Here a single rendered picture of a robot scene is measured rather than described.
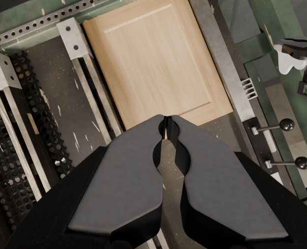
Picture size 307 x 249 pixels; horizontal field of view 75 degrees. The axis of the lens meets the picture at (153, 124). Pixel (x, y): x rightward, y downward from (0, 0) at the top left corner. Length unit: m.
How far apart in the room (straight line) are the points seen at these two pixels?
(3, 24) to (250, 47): 0.87
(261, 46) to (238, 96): 0.24
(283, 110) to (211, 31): 2.93
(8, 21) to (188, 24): 0.60
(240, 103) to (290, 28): 0.30
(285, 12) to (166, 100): 0.49
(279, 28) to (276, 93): 2.94
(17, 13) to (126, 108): 0.48
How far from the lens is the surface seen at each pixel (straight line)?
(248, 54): 0.87
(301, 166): 0.71
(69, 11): 0.80
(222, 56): 0.75
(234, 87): 0.74
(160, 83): 0.72
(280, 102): 3.69
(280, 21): 0.86
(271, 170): 0.79
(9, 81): 0.82
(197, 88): 0.73
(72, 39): 0.74
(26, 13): 0.87
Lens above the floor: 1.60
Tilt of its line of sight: 30 degrees down
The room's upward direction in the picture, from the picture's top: 158 degrees clockwise
